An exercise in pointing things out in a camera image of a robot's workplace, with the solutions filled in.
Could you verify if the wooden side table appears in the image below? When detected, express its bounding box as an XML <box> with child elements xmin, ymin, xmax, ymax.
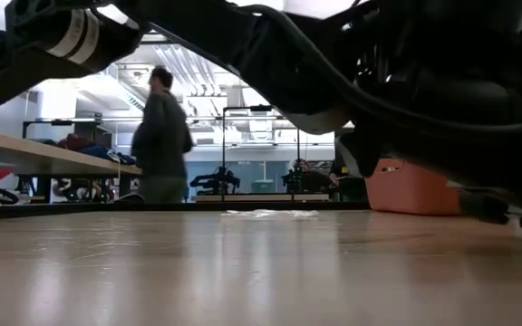
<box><xmin>0</xmin><ymin>126</ymin><xmax>143</xmax><ymax>180</ymax></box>

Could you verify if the pile of clothes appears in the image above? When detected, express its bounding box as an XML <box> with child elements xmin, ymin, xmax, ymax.
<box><xmin>56</xmin><ymin>133</ymin><xmax>138</xmax><ymax>167</ymax></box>

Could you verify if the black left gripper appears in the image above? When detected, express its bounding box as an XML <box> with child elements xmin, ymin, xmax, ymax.
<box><xmin>333</xmin><ymin>0</ymin><xmax>522</xmax><ymax>236</ymax></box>

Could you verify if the black lab robot rig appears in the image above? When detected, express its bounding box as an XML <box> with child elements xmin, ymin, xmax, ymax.
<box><xmin>281</xmin><ymin>158</ymin><xmax>334</xmax><ymax>195</ymax></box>

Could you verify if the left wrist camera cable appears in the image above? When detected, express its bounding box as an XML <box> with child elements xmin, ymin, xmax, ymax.
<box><xmin>233</xmin><ymin>3</ymin><xmax>522</xmax><ymax>137</ymax></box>

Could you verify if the orange plastic bin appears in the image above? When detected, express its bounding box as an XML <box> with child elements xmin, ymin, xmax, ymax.
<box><xmin>362</xmin><ymin>157</ymin><xmax>465</xmax><ymax>216</ymax></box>

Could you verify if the tall black rig frame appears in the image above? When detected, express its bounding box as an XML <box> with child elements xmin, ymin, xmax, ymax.
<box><xmin>221</xmin><ymin>105</ymin><xmax>302</xmax><ymax>200</ymax></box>

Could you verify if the clear zip bag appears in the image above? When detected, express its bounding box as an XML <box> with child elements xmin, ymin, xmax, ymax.
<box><xmin>219</xmin><ymin>208</ymin><xmax>321</xmax><ymax>220</ymax></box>

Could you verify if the person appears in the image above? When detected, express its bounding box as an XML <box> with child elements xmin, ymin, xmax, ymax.
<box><xmin>130</xmin><ymin>65</ymin><xmax>195</xmax><ymax>205</ymax></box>

